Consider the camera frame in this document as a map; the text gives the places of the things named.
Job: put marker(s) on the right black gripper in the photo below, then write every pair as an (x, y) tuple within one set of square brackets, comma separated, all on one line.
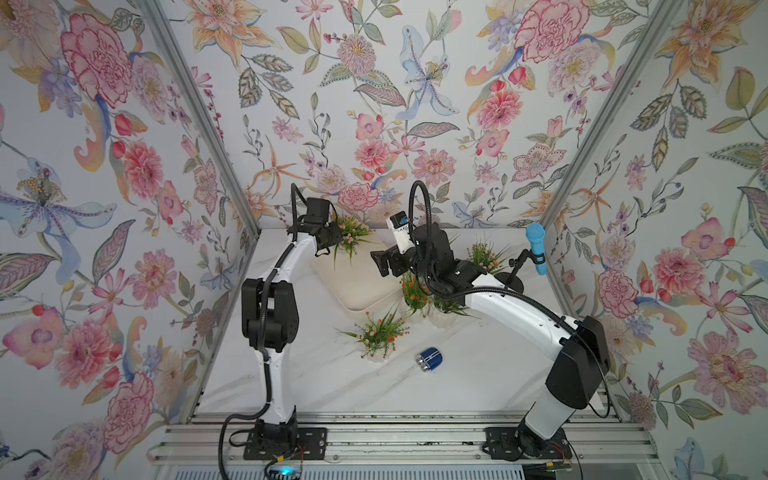
[(385, 262)]

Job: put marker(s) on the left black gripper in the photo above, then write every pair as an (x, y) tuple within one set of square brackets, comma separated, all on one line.
[(335, 235)]

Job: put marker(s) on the pink flower potted plant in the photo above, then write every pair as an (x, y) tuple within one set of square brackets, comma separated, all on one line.
[(353, 234)]

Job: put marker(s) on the red flower potted plant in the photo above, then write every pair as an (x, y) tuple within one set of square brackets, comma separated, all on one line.
[(415, 297), (445, 313)]

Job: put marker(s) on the orange flower potted plant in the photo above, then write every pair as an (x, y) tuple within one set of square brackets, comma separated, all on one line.
[(377, 334)]

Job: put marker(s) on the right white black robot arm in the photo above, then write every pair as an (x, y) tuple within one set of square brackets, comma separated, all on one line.
[(577, 348)]

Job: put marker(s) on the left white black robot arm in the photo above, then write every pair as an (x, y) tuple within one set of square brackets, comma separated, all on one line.
[(270, 322)]

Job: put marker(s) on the cream rectangular storage box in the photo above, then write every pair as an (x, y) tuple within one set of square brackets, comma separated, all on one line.
[(355, 281)]

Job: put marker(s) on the pink flower plant back right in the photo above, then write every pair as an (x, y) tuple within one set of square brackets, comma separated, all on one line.
[(486, 256)]

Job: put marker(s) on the blue silver small cylinder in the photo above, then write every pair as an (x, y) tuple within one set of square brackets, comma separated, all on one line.
[(429, 359)]

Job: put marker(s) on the blue microphone on stand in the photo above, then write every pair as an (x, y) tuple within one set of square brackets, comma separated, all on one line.
[(535, 253)]

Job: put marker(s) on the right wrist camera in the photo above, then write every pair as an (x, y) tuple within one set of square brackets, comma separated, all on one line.
[(399, 226)]

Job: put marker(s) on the left aluminium corner post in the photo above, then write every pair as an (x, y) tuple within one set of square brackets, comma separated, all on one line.
[(159, 25)]

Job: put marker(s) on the aluminium corner post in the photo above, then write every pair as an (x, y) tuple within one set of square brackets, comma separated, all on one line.
[(159, 25), (636, 61)]

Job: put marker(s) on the aluminium front rail frame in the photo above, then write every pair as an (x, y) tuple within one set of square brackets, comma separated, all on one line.
[(448, 438)]

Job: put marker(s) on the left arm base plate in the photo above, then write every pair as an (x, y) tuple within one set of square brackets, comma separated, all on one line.
[(286, 440)]

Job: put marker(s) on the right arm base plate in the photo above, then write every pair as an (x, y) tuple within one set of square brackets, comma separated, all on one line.
[(513, 444)]

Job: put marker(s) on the right aluminium corner post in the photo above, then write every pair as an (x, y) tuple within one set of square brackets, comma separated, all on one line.
[(636, 61)]

